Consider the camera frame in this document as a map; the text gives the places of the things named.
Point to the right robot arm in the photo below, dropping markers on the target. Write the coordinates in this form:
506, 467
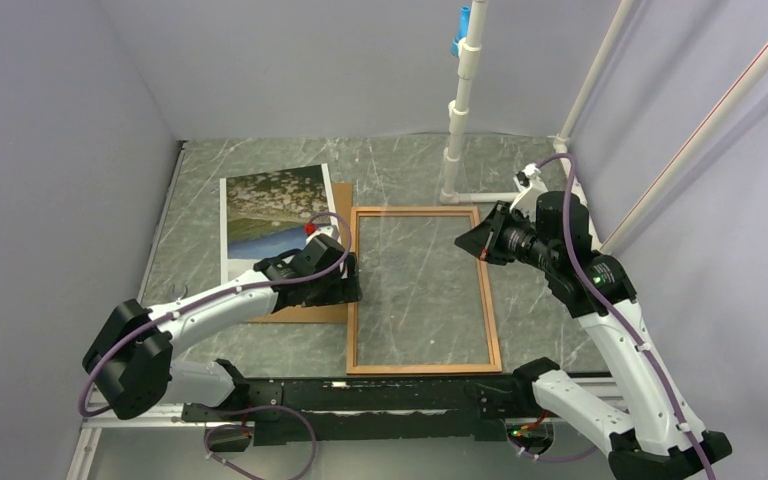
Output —
657, 435

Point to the landscape photo print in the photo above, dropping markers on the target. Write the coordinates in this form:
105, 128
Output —
264, 214

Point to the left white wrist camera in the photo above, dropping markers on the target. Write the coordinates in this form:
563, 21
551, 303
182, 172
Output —
313, 230

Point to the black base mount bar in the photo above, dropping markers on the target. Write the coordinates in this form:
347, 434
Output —
375, 403

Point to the wooden picture frame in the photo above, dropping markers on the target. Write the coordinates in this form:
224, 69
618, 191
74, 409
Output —
427, 307

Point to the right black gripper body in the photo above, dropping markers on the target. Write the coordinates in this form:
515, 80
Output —
518, 240

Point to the blue clip on pipe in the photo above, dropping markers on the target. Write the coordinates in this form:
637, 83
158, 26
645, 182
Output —
462, 30

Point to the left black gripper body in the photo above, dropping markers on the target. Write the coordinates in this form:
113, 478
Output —
333, 288

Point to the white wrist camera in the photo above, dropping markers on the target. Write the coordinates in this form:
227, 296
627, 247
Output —
313, 230
530, 187

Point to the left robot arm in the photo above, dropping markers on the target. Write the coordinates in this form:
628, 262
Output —
135, 364

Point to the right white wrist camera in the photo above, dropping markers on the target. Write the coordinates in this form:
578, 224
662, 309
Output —
530, 187

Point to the silver wrench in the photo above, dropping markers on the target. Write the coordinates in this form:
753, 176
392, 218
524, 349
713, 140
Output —
177, 292

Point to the brown backing board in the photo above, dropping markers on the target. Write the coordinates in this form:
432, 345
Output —
333, 314

